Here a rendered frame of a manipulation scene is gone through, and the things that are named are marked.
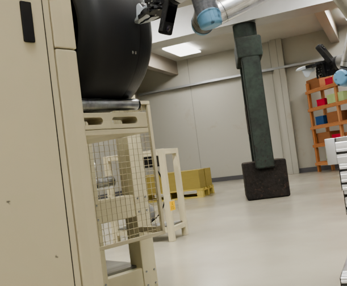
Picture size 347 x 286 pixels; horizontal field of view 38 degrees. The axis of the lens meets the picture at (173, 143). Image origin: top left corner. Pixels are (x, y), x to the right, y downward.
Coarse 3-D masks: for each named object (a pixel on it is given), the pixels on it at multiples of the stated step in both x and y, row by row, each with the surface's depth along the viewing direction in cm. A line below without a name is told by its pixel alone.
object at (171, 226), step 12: (108, 156) 449; (144, 156) 434; (156, 156) 445; (108, 168) 448; (180, 168) 458; (168, 180) 430; (180, 180) 454; (108, 192) 448; (168, 192) 426; (180, 192) 453; (168, 204) 425; (180, 204) 454; (168, 216) 426; (180, 216) 454; (120, 228) 453; (168, 228) 426; (180, 228) 440
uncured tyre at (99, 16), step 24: (72, 0) 171; (96, 0) 168; (120, 0) 174; (96, 24) 167; (120, 24) 171; (144, 24) 179; (96, 48) 168; (120, 48) 173; (144, 48) 180; (96, 72) 171; (120, 72) 177; (144, 72) 185; (96, 96) 178; (120, 96) 186
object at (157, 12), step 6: (144, 0) 168; (150, 0) 166; (156, 0) 164; (162, 0) 164; (174, 0) 161; (150, 6) 166; (156, 6) 164; (162, 6) 164; (150, 12) 166; (156, 12) 167
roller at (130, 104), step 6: (84, 102) 172; (90, 102) 174; (96, 102) 176; (102, 102) 178; (108, 102) 180; (114, 102) 182; (120, 102) 184; (126, 102) 186; (132, 102) 188; (138, 102) 190; (84, 108) 173; (90, 108) 175; (96, 108) 176; (102, 108) 178; (108, 108) 180; (114, 108) 182; (120, 108) 184; (126, 108) 186; (132, 108) 189; (138, 108) 191
